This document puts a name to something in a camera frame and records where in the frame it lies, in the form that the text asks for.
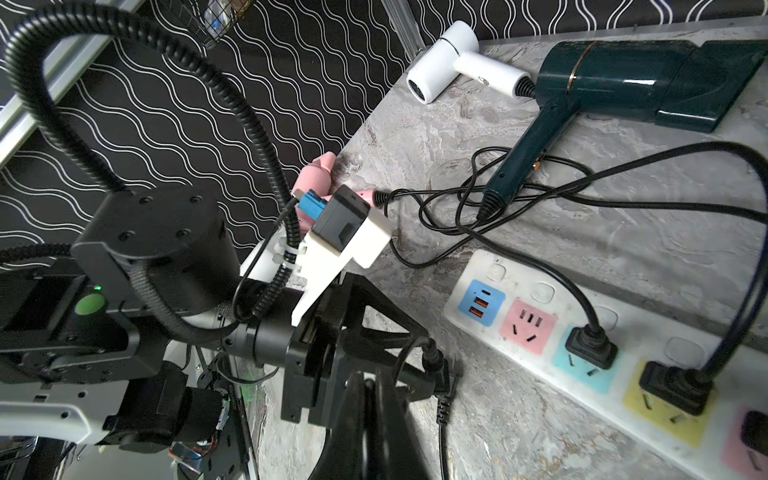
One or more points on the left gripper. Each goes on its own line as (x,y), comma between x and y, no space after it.
(352,327)

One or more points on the white dryer at back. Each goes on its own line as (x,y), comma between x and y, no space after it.
(456,52)

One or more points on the black cord white back dryer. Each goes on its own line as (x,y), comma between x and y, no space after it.
(686,389)

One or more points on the green dryer back left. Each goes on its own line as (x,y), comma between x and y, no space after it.
(670,83)

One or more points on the white multicolour power strip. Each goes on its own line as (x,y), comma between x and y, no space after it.
(622,363)

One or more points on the pink hair dryer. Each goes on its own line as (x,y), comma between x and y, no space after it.
(316,176)

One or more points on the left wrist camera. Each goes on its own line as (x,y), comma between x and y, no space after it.
(346,228)

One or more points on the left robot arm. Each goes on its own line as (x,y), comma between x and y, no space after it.
(155,267)

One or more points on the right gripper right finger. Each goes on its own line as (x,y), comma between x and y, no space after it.
(395,451)

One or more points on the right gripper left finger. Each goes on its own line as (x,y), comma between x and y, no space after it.
(346,453)

